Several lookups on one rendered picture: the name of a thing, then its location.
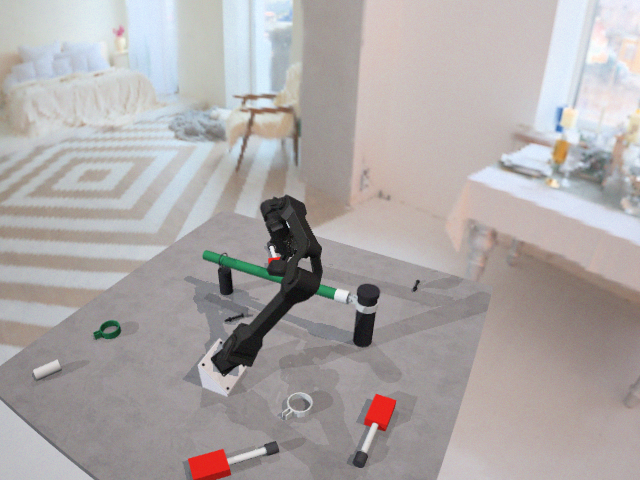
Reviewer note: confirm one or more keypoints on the white cylinder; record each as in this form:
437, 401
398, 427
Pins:
47, 370

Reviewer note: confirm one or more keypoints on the green cylinder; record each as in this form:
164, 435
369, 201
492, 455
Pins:
324, 291

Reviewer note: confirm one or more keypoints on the green ring with small tab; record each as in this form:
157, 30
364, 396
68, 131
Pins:
99, 333

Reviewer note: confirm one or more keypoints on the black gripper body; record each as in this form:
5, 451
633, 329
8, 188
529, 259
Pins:
278, 267

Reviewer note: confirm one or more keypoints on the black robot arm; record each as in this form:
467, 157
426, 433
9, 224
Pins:
298, 285

